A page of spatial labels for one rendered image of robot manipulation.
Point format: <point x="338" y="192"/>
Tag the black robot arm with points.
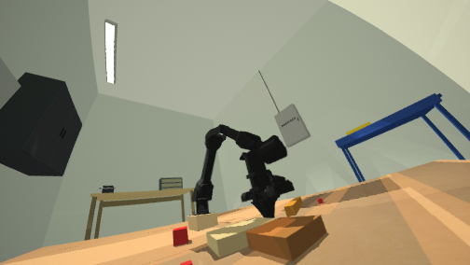
<point x="269" y="151"/>

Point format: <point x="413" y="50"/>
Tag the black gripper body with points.
<point x="260" y="182"/>

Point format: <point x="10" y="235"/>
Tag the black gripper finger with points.
<point x="268" y="206"/>
<point x="257" y="205"/>

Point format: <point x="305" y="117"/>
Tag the yellow flat bar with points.
<point x="292" y="207"/>

